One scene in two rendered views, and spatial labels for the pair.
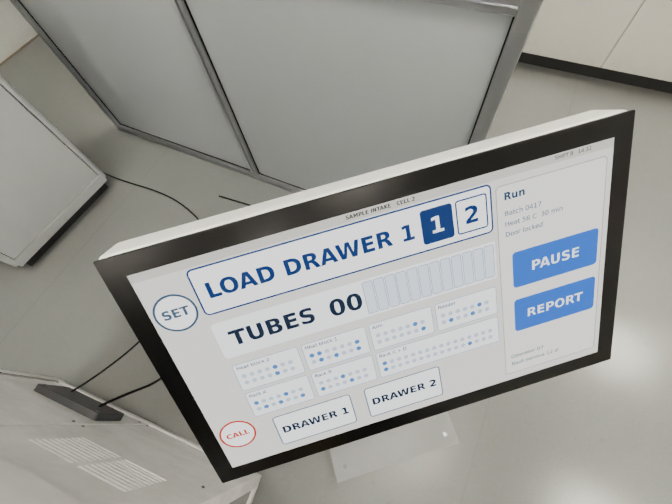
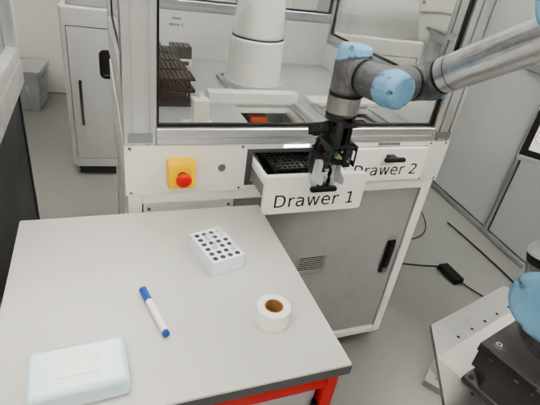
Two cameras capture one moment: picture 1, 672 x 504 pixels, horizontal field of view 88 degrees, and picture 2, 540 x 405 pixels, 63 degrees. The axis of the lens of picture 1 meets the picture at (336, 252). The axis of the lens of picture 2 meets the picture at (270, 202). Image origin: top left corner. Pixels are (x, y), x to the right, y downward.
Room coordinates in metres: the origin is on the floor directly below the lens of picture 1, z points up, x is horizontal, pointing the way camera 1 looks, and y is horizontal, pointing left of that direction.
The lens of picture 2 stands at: (-1.54, 0.00, 1.42)
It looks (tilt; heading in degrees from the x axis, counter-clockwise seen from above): 30 degrees down; 36
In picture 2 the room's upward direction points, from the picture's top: 9 degrees clockwise
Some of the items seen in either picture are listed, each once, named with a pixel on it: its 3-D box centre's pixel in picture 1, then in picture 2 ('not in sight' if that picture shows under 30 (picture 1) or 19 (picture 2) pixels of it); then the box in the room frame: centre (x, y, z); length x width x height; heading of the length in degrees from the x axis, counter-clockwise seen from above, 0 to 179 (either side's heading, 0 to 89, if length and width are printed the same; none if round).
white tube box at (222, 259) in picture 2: not in sight; (216, 250); (-0.93, 0.59, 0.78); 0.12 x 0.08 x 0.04; 75
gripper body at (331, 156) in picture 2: not in sight; (337, 138); (-0.67, 0.48, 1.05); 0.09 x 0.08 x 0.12; 60
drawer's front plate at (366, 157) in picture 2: not in sight; (385, 163); (-0.30, 0.49, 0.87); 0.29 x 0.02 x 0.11; 150
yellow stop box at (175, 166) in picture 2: not in sight; (181, 173); (-0.87, 0.80, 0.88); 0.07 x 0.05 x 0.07; 150
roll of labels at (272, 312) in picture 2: not in sight; (272, 312); (-0.99, 0.36, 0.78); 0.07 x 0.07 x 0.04
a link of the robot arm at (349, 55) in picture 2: not in sight; (351, 70); (-0.67, 0.48, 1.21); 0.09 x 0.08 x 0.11; 73
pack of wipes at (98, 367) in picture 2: not in sight; (79, 373); (-1.33, 0.48, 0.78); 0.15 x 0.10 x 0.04; 153
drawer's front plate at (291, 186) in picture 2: not in sight; (314, 192); (-0.65, 0.52, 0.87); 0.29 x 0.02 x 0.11; 150
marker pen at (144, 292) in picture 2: not in sight; (153, 310); (-1.15, 0.53, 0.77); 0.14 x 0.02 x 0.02; 73
